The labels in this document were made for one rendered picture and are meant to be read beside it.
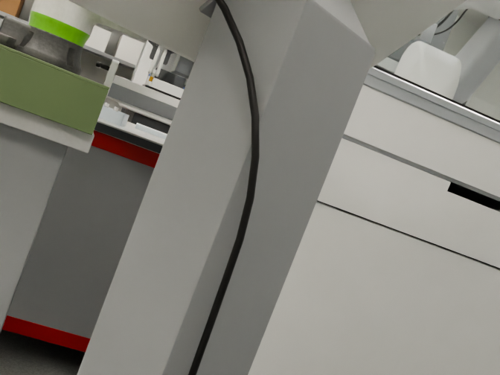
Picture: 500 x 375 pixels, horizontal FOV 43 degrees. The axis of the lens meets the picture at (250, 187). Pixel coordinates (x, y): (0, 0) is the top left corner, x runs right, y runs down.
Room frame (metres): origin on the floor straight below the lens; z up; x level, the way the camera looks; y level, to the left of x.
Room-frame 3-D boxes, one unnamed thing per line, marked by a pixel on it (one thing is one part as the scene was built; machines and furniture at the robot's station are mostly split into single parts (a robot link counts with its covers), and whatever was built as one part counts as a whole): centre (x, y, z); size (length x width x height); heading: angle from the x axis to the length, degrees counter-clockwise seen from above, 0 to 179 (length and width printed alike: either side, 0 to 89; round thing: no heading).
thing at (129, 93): (1.75, 0.25, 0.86); 0.40 x 0.26 x 0.06; 105
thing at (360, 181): (1.86, -0.32, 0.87); 1.02 x 0.95 x 0.14; 15
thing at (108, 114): (1.98, 0.50, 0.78); 0.12 x 0.08 x 0.04; 93
